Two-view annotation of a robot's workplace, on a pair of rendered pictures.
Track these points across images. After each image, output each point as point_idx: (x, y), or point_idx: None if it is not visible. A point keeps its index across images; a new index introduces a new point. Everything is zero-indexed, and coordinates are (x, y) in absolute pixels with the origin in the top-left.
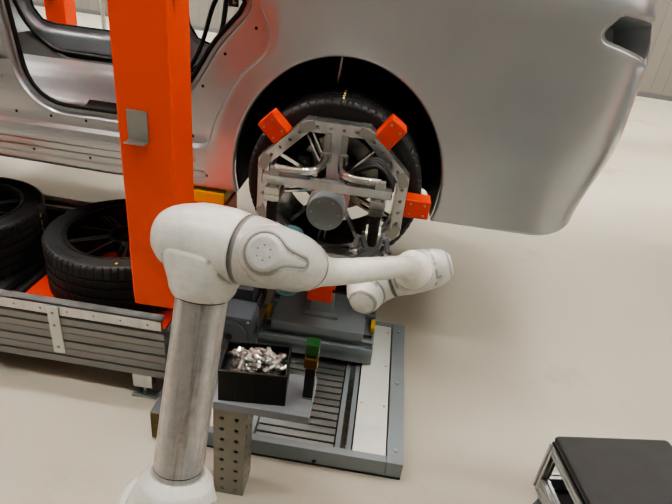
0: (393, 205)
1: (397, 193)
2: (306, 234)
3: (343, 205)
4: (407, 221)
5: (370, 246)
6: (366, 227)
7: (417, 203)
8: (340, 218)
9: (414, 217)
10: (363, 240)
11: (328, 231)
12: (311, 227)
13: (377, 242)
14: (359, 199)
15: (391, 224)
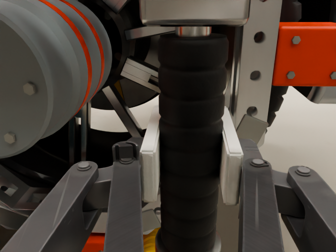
0: (240, 53)
1: (250, 9)
2: (45, 168)
3: (54, 46)
4: (271, 107)
5: (187, 220)
6: (151, 117)
7: (317, 34)
8: (41, 99)
9: (308, 83)
10: (114, 218)
11: (101, 155)
12: (65, 151)
13: (246, 222)
14: (145, 69)
15: (239, 114)
